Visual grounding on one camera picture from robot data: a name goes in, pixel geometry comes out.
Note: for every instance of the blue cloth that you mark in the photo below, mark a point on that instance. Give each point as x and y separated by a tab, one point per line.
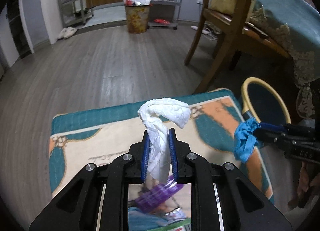
244	140

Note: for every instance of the teal floral tablecloth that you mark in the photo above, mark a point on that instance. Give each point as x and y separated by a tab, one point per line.
294	25

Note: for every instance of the green white medicine box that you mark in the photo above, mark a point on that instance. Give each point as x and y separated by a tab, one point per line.
184	225

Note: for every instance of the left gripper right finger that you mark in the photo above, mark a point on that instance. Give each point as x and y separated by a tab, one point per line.
173	155

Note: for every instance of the white slippers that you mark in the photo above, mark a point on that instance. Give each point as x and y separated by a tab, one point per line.
66	33

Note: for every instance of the yellow rimmed teal trash bin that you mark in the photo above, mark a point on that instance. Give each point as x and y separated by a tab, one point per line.
262	102

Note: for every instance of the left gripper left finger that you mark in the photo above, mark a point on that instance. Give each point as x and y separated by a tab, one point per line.
145	157

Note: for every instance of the blue face mask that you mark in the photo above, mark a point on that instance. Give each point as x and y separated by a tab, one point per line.
137	220

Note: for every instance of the purple spray bottle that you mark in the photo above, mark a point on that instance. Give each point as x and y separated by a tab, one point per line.
157	195

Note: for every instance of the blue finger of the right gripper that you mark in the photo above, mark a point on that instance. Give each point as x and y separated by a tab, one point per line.
271	127
277	138

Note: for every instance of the person's right hand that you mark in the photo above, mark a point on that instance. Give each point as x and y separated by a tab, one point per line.
308	186

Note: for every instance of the patterned teal orange mat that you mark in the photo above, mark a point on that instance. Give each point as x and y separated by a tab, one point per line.
99	136

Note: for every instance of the wooden chair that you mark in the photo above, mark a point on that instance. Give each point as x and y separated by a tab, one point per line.
237	36

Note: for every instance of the floral kitchen trash can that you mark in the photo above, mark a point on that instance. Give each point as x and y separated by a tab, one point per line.
137	15

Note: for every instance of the white tissue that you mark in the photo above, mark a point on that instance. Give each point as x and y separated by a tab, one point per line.
150	113

